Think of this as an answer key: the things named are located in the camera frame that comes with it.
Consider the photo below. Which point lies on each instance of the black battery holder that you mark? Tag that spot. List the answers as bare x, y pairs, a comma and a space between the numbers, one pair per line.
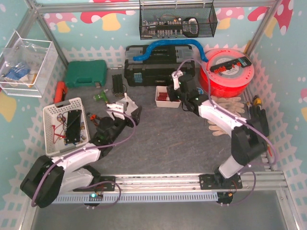
117, 84

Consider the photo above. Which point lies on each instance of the white peg fixture board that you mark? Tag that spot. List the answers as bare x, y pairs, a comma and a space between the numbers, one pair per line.
130, 104

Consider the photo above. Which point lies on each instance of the beige work glove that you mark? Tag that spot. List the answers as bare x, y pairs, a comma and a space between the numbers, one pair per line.
216, 130
233, 104

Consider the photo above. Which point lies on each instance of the upper beige work glove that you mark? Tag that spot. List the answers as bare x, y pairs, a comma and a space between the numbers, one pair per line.
233, 104

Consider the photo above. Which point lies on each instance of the red filament spool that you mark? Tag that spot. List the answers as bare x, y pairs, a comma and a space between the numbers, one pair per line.
230, 83

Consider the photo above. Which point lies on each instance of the small solder wire spool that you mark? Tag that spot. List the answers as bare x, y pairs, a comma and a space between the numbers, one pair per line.
200, 90

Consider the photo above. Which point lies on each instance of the orange handled tool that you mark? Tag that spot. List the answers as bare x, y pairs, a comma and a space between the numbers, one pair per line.
60, 93

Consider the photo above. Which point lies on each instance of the red handled pliers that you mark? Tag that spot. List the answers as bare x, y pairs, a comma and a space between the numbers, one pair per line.
94, 118

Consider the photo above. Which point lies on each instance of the black plastic toolbox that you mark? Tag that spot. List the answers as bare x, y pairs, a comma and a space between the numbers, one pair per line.
157, 69

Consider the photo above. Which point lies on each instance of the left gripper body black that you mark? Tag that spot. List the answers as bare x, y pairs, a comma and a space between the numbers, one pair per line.
130, 119

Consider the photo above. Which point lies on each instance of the white rectangular parts tray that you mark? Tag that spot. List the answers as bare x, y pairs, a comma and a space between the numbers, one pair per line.
165, 104

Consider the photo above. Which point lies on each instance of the clear acrylic wall box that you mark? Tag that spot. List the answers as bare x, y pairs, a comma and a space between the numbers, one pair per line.
41, 57

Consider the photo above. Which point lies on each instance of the blue white work glove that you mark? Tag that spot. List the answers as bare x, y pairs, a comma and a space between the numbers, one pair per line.
18, 73

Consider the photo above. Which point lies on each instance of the black wire mesh basket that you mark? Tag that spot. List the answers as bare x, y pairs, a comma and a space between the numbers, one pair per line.
176, 19

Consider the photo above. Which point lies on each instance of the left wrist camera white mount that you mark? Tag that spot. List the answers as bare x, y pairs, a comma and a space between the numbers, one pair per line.
117, 109

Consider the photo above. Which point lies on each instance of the black device in basket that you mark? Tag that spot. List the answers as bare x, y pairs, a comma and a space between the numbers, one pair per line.
73, 130

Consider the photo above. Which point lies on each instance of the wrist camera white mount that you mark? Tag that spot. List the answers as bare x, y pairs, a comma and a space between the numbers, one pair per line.
175, 76
117, 109

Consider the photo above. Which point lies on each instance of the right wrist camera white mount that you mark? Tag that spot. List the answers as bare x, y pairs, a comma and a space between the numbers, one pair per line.
175, 76

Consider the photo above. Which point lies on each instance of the lower beige work glove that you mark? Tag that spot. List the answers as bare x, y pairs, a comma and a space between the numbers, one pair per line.
216, 130

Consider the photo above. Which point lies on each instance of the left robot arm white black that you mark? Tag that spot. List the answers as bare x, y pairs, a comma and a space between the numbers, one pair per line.
50, 177

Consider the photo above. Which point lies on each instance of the white perforated plastic basket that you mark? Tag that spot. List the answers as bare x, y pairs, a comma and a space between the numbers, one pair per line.
55, 124

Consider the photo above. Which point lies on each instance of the white slotted cable duct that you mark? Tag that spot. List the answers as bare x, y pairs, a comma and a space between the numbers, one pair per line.
109, 198

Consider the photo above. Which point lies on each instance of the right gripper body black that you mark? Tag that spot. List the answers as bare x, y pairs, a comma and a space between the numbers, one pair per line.
177, 93

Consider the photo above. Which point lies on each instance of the black yellow rubber glove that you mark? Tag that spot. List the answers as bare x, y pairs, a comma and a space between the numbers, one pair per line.
257, 112

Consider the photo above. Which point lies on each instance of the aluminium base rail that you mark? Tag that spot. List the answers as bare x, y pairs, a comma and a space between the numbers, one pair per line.
187, 182

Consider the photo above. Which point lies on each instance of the black red terminal strip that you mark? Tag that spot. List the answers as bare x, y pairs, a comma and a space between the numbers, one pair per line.
240, 62

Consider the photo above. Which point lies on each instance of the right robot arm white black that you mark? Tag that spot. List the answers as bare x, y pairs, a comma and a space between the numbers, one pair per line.
247, 139

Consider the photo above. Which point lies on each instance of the green plastic tool case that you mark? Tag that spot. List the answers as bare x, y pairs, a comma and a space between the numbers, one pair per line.
86, 73

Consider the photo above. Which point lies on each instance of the red springs in tray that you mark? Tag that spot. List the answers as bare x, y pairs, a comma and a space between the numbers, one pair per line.
162, 96

